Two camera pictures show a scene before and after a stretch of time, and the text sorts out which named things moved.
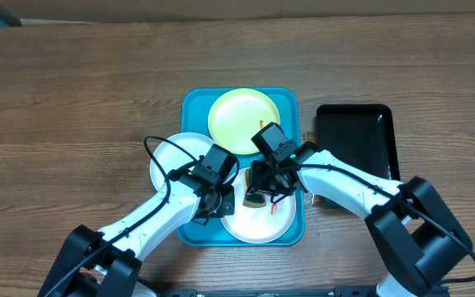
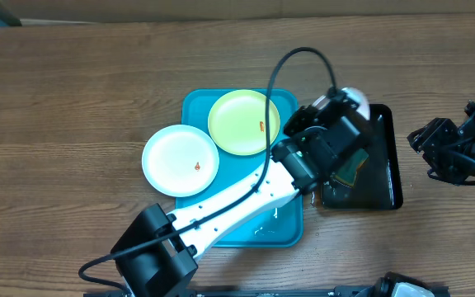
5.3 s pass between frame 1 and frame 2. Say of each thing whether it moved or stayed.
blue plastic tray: stayed
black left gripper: moved
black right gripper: moved
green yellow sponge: moved
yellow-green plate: stayed
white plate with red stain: moved
